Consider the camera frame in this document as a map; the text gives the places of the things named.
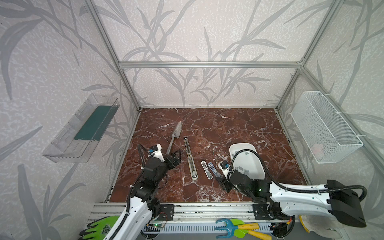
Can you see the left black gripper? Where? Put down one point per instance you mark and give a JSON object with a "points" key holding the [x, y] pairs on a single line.
{"points": [[172, 160]]}

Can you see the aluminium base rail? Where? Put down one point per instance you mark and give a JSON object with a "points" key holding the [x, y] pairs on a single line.
{"points": [[200, 217]]}

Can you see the small white cylinder piece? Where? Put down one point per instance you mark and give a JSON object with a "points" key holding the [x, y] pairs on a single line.
{"points": [[206, 170]]}

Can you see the clear acrylic wall shelf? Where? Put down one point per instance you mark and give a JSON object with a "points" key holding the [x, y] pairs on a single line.
{"points": [[79, 138]]}

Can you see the blue staple box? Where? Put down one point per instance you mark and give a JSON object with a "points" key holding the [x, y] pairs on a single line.
{"points": [[214, 170]]}

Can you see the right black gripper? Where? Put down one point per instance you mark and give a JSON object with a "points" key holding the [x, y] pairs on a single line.
{"points": [[226, 183]]}

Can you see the green work glove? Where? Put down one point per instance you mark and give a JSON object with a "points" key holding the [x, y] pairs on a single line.
{"points": [[98, 229]]}

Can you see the metal garden trowel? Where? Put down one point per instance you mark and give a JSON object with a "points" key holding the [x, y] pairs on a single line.
{"points": [[176, 134]]}

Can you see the green toy garden shovel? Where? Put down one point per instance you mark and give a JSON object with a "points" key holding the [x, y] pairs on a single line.
{"points": [[252, 231]]}

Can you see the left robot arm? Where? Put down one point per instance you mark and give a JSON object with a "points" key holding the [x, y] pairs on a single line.
{"points": [[142, 204]]}

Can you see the white plastic tray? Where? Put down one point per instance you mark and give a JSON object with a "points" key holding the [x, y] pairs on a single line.
{"points": [[247, 163]]}

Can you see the white work glove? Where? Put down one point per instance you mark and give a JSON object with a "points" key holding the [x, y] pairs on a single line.
{"points": [[322, 226]]}

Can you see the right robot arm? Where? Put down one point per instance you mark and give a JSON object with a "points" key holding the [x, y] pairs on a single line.
{"points": [[333, 200]]}

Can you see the teal toy garden rake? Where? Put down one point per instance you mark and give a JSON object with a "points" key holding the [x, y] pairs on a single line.
{"points": [[235, 228]]}

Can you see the white wire mesh basket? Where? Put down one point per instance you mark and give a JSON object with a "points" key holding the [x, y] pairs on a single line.
{"points": [[329, 137]]}

